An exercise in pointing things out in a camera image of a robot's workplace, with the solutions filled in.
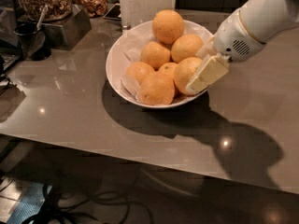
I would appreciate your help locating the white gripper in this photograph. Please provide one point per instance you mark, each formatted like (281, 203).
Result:
(235, 37)

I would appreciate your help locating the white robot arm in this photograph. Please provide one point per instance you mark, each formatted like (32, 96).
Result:
(264, 19)

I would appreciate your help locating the small centre orange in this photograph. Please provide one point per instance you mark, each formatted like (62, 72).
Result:
(166, 79)

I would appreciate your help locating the white ceramic bowl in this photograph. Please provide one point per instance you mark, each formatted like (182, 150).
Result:
(127, 50)

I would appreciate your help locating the white paper bowl liner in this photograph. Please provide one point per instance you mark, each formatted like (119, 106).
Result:
(139, 82)

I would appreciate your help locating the dark smartphone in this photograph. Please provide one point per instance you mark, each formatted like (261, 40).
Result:
(114, 13)

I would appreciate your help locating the metal jar stand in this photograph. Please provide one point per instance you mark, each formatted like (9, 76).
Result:
(66, 33)

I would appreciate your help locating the glass jar of nuts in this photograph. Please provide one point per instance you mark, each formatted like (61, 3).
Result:
(57, 9)

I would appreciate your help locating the white spoon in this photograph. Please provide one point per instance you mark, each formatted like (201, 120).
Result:
(44, 10)

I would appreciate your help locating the black cup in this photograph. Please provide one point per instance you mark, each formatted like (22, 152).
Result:
(34, 43)

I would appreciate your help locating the black appliance at left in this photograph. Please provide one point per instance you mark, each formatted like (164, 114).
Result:
(10, 47)

